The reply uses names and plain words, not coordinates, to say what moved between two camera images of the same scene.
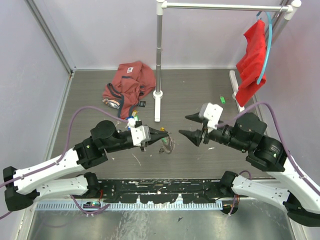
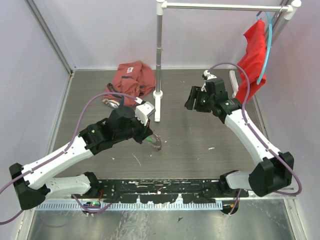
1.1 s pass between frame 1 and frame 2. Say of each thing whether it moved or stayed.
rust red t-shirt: stayed
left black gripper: moved
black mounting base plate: stayed
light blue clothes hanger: stayed
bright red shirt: stayed
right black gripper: moved
